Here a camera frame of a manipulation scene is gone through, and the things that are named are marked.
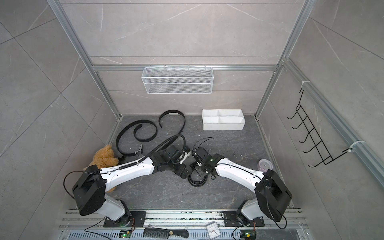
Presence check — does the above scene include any white wire mesh basket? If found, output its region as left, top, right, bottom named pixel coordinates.
left=142, top=67, right=214, bottom=94

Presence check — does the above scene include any long black leather belt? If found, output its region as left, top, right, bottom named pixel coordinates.
left=187, top=163, right=208, bottom=187

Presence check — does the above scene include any small white clock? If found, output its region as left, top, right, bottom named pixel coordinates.
left=206, top=222, right=221, bottom=240

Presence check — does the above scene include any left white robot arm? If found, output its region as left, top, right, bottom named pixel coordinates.
left=72, top=146, right=192, bottom=221

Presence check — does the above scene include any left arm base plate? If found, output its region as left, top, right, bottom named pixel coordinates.
left=103, top=211, right=147, bottom=228

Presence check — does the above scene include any curled black belt with buckle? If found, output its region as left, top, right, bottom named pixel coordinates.
left=116, top=120, right=158, bottom=157

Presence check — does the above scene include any pink round container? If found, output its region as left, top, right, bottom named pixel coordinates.
left=257, top=159, right=274, bottom=173

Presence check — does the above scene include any black wire hook rack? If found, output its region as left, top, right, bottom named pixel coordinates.
left=287, top=89, right=353, bottom=168

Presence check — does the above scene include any white divided storage box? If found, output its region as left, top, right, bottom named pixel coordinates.
left=202, top=109, right=246, bottom=131

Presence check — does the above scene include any black comb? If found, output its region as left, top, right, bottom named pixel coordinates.
left=143, top=228, right=190, bottom=239

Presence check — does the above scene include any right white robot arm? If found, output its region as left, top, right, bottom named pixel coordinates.
left=192, top=147, right=292, bottom=225

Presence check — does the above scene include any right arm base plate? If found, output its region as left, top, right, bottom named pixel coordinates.
left=222, top=211, right=265, bottom=227

